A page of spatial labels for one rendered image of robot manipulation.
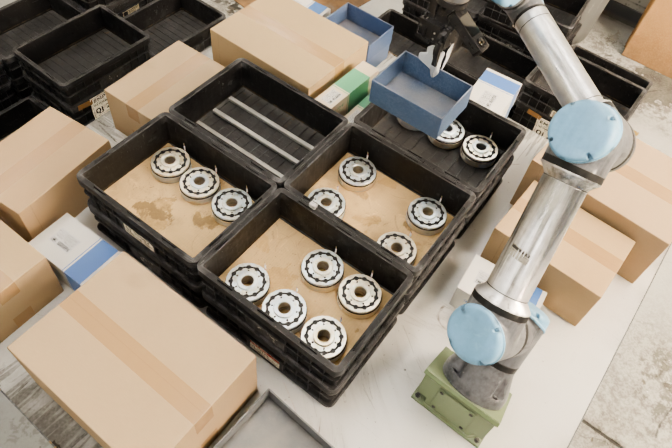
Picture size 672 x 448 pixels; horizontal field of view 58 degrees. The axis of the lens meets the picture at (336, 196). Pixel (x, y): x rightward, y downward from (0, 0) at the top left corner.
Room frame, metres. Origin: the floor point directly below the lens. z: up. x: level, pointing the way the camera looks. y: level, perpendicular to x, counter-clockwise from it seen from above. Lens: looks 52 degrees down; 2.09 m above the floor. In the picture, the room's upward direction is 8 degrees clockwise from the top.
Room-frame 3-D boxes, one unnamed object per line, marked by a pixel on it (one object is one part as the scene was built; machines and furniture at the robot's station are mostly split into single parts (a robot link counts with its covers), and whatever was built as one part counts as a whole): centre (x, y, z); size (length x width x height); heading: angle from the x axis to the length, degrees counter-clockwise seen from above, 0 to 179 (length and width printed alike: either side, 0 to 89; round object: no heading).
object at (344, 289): (0.69, -0.09, 0.86); 0.10 x 0.10 x 0.01
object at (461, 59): (2.10, -0.57, 0.31); 0.40 x 0.30 x 0.34; 58
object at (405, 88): (1.13, -0.17, 1.10); 0.20 x 0.15 x 0.07; 59
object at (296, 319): (0.62, 0.08, 0.86); 0.10 x 0.10 x 0.01
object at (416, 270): (0.95, -0.11, 0.92); 0.40 x 0.30 x 0.02; 60
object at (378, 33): (1.74, 0.01, 0.81); 0.20 x 0.15 x 0.07; 59
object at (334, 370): (0.69, 0.04, 0.92); 0.40 x 0.30 x 0.02; 60
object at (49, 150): (0.96, 0.79, 0.78); 0.30 x 0.22 x 0.16; 155
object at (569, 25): (2.45, -0.78, 0.37); 0.42 x 0.34 x 0.46; 58
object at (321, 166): (0.95, -0.11, 0.87); 0.40 x 0.30 x 0.11; 60
